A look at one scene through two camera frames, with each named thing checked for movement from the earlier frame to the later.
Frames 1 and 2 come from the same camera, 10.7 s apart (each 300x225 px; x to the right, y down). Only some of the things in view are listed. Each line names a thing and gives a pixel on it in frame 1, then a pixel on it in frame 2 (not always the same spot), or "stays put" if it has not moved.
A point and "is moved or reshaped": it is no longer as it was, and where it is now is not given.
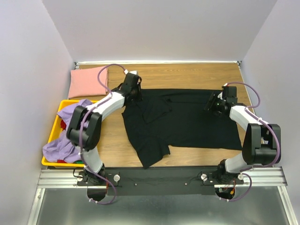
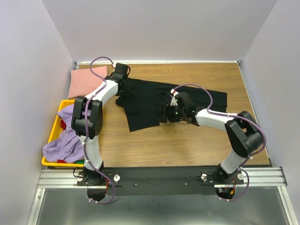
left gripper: [139, 97] -> [125, 80]
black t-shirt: [162, 118] is moved or reshaped
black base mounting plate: [159, 180] stays put
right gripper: [212, 99] -> [168, 108]
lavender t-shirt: [62, 149] stays put
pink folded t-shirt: [85, 82] stays put
